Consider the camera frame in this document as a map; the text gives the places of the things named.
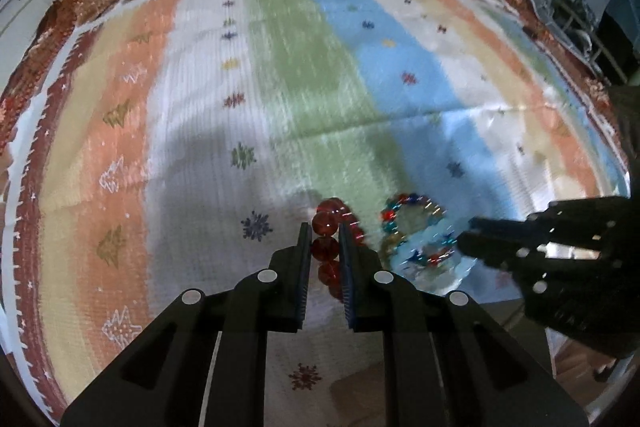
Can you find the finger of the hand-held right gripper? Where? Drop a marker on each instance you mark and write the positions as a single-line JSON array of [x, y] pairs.
[[487, 252], [492, 226]]

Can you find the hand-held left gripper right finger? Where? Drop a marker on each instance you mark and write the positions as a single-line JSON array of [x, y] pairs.
[[347, 277]]

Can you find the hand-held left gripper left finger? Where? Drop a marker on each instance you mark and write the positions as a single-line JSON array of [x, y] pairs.
[[303, 272]]

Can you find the striped pastel woven mat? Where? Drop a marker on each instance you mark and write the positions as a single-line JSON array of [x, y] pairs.
[[280, 97]]

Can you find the clear plastic bag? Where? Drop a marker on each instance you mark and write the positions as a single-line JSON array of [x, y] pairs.
[[452, 264]]

